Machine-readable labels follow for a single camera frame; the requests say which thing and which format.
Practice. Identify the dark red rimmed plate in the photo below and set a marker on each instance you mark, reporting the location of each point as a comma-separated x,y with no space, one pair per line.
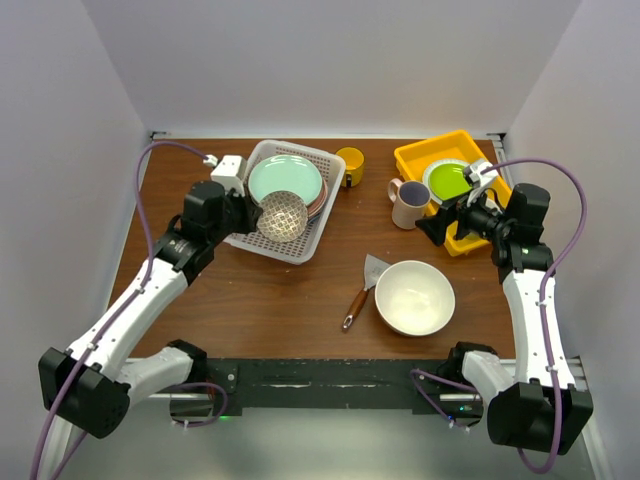
250,195

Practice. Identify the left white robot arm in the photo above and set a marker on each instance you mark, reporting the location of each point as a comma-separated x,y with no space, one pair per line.
89,384

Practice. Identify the small brown patterned bowl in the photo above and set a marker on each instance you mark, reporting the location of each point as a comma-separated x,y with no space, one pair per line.
284,216

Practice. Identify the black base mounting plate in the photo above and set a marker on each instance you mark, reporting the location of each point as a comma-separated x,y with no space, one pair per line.
342,384

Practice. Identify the green plate white rim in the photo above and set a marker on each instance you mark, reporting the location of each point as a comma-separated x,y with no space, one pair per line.
445,179

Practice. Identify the white bowl patterned inside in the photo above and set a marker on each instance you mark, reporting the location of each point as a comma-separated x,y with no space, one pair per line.
414,299

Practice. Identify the pink mug purple interior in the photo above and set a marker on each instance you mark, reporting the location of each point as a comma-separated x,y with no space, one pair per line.
409,201

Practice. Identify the wooden handle metal scraper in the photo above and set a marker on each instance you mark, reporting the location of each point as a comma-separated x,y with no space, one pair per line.
374,267

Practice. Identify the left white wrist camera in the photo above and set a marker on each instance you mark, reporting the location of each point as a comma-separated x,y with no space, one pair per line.
229,171

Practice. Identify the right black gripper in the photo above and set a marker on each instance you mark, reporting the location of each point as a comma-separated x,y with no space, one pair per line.
436,227

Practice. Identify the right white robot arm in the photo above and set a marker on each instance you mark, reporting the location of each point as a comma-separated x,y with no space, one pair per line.
538,405

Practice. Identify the mint green flower plate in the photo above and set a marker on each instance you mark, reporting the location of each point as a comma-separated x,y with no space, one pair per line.
284,172

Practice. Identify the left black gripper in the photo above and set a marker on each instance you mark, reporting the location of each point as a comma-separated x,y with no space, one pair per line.
250,212

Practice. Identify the yellow mug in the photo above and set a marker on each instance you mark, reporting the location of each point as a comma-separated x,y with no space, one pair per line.
354,166

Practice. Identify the pink polka dot plate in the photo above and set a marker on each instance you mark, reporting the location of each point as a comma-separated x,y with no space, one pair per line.
317,206

